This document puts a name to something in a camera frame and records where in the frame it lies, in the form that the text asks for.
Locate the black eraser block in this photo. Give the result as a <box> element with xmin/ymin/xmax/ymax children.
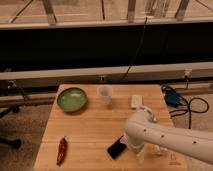
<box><xmin>107</xmin><ymin>138</ymin><xmax>126</xmax><ymax>159</ymax></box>

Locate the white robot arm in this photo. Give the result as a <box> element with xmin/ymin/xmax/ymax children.
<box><xmin>124</xmin><ymin>106</ymin><xmax>213</xmax><ymax>165</ymax></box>

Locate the translucent plastic cup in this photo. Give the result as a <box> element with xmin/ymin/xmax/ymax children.
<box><xmin>97</xmin><ymin>85</ymin><xmax>113</xmax><ymax>106</ymax></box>

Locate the green ceramic bowl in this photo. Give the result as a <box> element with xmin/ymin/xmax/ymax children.
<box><xmin>57</xmin><ymin>87</ymin><xmax>88</xmax><ymax>112</ymax></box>

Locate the white plastic bottle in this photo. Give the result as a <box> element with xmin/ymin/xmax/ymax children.
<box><xmin>154</xmin><ymin>145</ymin><xmax>168</xmax><ymax>156</ymax></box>

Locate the white rectangular block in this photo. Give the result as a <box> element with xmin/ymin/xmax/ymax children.
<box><xmin>130</xmin><ymin>95</ymin><xmax>143</xmax><ymax>109</ymax></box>

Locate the blue power adapter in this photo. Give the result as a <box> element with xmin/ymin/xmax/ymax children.
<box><xmin>165</xmin><ymin>90</ymin><xmax>180</xmax><ymax>107</ymax></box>

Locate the wooden table board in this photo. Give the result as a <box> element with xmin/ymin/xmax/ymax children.
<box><xmin>33</xmin><ymin>84</ymin><xmax>187</xmax><ymax>171</ymax></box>

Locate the dried red chili pepper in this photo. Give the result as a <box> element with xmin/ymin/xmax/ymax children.
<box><xmin>56</xmin><ymin>137</ymin><xmax>67</xmax><ymax>166</ymax></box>

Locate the black office chair base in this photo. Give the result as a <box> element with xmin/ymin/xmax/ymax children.
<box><xmin>0</xmin><ymin>105</ymin><xmax>22</xmax><ymax>149</ymax></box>

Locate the black floor cable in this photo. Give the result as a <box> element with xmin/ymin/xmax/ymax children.
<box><xmin>161</xmin><ymin>83</ymin><xmax>211</xmax><ymax>130</ymax></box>

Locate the black hanging cable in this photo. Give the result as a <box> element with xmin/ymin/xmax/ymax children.
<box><xmin>119</xmin><ymin>16</ymin><xmax>149</xmax><ymax>82</ymax></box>

